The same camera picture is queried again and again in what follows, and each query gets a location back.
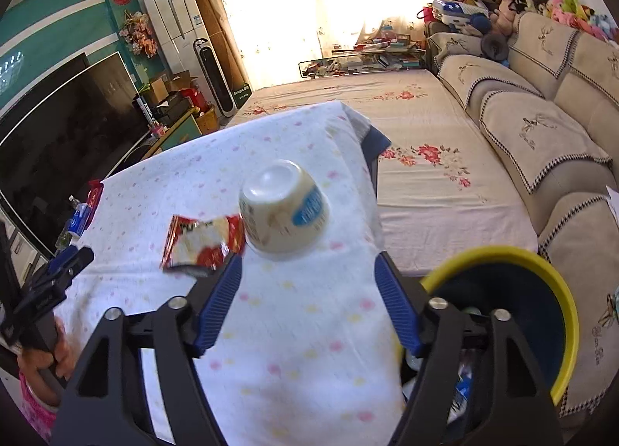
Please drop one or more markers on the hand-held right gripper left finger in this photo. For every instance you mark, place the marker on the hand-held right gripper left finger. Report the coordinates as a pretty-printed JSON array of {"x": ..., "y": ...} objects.
[{"x": 222, "y": 301}]

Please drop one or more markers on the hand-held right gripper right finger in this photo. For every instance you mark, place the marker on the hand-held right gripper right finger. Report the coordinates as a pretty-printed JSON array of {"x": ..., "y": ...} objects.
[{"x": 394, "y": 301}]

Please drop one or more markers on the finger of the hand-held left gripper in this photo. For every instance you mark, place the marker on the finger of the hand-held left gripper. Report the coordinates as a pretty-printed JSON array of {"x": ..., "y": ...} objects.
[{"x": 67, "y": 262}]

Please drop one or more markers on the red snack wrapper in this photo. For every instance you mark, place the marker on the red snack wrapper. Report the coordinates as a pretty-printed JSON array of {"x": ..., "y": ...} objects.
[{"x": 203, "y": 243}]

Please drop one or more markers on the white plastic cup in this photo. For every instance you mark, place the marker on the white plastic cup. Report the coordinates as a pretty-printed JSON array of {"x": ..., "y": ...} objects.
[{"x": 285, "y": 214}]

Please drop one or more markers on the yellow blue trash bin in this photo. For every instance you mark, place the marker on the yellow blue trash bin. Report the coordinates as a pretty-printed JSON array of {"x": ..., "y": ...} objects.
[{"x": 508, "y": 281}]

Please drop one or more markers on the person's left forearm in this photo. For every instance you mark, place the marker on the person's left forearm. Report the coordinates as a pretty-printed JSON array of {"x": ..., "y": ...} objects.
[{"x": 38, "y": 419}]

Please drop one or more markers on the person's left hand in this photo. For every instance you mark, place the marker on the person's left hand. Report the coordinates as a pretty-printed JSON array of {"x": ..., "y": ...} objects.
[{"x": 36, "y": 378}]

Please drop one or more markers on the blue tissue pack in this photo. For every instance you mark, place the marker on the blue tissue pack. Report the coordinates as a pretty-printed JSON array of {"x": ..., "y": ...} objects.
[{"x": 80, "y": 221}]

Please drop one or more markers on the clear water bottle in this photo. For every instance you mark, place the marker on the clear water bottle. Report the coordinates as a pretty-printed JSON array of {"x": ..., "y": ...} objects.
[{"x": 73, "y": 203}]

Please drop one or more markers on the red pouch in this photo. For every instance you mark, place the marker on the red pouch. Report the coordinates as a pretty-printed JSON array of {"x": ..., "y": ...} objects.
[{"x": 95, "y": 194}]

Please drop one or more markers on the white dotted tablecloth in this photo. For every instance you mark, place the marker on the white dotted tablecloth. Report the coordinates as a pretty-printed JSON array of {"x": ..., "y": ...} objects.
[{"x": 300, "y": 378}]

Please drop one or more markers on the floral bed sheet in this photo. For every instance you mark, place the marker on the floral bed sheet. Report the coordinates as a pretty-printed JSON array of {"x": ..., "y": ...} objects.
[{"x": 435, "y": 194}]

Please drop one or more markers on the black flat television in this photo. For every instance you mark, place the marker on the black flat television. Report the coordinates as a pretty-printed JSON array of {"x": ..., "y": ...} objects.
[{"x": 63, "y": 146}]

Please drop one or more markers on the blue cloth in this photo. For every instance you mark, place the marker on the blue cloth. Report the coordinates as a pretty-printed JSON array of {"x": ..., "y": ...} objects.
[{"x": 377, "y": 141}]

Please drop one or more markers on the black white tall box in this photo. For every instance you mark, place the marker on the black white tall box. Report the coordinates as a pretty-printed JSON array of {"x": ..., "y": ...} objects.
[{"x": 146, "y": 110}]

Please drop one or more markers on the yellow basket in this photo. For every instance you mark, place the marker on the yellow basket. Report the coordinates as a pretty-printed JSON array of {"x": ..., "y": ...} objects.
[{"x": 208, "y": 119}]

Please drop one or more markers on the green label cardboard box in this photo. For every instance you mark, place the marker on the green label cardboard box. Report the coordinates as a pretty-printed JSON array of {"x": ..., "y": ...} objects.
[{"x": 242, "y": 94}]

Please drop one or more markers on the brown cardboard box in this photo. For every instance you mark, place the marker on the brown cardboard box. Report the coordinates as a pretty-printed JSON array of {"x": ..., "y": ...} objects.
[{"x": 179, "y": 83}]

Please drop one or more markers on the white black tower fan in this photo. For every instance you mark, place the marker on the white black tower fan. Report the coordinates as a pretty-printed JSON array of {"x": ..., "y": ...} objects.
[{"x": 215, "y": 83}]

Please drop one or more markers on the beige covered sofa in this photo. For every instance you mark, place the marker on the beige covered sofa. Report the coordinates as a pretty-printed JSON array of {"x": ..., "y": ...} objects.
[{"x": 532, "y": 131}]

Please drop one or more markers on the artificial flower bunch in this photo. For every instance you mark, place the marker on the artificial flower bunch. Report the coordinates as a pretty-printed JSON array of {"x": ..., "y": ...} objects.
[{"x": 140, "y": 35}]

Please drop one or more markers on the glass coffee table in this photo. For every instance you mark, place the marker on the glass coffee table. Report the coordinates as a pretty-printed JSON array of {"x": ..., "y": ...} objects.
[{"x": 362, "y": 64}]

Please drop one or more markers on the white refrigerator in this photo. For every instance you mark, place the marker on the white refrigerator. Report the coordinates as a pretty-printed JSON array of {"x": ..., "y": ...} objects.
[{"x": 179, "y": 30}]

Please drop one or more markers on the dark grey cushion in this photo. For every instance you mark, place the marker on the dark grey cushion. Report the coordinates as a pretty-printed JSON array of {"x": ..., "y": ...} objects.
[{"x": 494, "y": 47}]

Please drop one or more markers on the red bag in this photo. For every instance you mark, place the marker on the red bag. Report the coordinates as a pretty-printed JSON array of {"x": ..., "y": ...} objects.
[{"x": 425, "y": 14}]

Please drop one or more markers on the cream patterned curtains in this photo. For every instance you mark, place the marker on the cream patterned curtains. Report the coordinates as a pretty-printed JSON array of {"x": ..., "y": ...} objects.
[{"x": 271, "y": 15}]

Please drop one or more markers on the star print box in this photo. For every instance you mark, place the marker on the star print box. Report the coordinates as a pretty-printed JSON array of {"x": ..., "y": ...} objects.
[{"x": 452, "y": 13}]

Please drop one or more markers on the row of plush toys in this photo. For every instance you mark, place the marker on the row of plush toys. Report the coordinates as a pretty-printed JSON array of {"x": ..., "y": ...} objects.
[{"x": 570, "y": 8}]

